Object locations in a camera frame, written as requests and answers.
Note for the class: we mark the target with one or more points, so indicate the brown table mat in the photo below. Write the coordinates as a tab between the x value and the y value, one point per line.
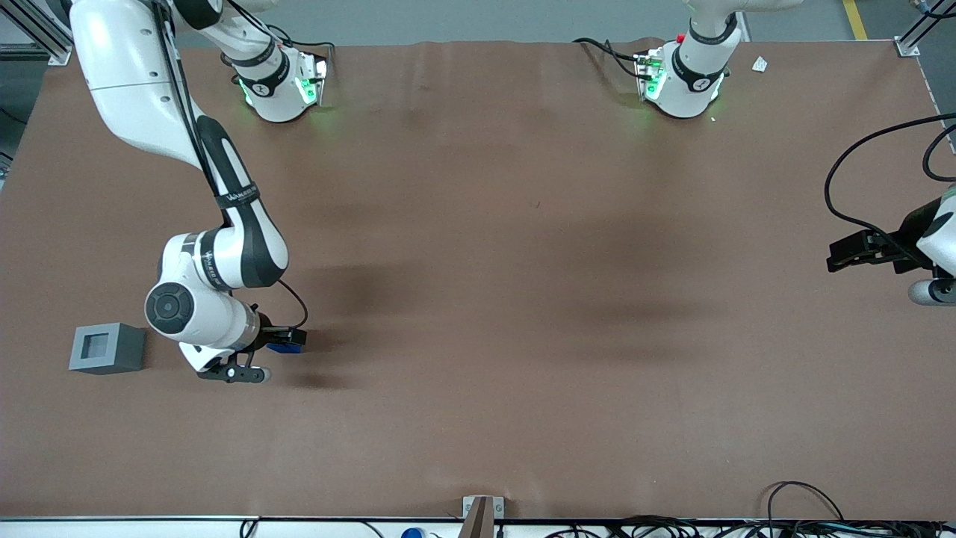
478	299

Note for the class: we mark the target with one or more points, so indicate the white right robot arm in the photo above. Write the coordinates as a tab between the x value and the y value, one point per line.
134	75

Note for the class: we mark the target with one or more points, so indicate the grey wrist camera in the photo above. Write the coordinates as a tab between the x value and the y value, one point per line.
930	292
239	373

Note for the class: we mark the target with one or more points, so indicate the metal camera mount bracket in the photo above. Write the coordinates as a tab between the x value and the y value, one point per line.
479	514

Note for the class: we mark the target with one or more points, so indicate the gray square base block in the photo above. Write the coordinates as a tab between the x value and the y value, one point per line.
123	351

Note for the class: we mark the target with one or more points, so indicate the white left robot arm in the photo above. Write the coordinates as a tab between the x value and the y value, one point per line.
694	82

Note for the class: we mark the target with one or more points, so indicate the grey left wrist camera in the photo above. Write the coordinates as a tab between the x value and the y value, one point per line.
930	292

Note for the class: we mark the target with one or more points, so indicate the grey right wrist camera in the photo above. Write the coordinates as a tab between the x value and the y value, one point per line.
239	373

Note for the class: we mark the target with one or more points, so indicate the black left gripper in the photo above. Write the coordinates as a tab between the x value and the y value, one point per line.
909	229

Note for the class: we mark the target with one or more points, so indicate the aluminium frame post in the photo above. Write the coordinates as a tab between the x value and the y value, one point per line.
915	33
45	37

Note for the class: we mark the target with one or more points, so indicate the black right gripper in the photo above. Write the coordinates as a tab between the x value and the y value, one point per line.
267	338

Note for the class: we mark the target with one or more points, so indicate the white paper scrap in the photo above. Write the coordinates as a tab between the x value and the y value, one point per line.
759	64

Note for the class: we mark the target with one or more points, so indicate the blue plastic part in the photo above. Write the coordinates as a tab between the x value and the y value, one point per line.
285	348

